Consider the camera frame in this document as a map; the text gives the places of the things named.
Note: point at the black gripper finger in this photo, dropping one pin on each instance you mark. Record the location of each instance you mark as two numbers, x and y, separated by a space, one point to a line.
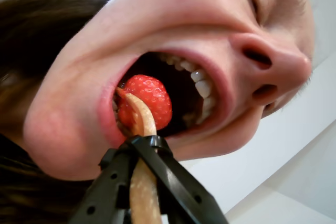
105 182
181 195

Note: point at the orange plastic fork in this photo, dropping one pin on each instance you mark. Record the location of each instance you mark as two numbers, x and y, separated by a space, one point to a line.
144 197

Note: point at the red strawberry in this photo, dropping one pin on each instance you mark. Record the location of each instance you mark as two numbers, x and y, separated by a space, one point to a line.
152 95

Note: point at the brown-haired woman in black top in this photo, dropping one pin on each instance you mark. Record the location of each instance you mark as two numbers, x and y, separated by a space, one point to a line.
183 11

